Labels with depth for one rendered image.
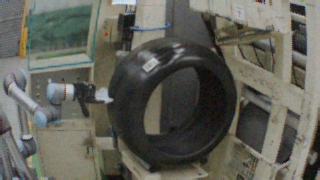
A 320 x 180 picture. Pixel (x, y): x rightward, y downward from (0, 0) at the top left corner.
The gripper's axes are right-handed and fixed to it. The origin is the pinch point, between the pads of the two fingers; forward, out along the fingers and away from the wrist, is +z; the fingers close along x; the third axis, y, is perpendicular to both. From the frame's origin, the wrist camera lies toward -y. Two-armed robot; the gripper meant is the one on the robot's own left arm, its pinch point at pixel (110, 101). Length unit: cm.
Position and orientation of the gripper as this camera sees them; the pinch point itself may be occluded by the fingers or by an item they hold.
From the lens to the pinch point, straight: 175.9
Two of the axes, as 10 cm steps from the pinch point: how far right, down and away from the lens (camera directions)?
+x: -3.8, -2.6, 8.9
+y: 1.6, -9.6, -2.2
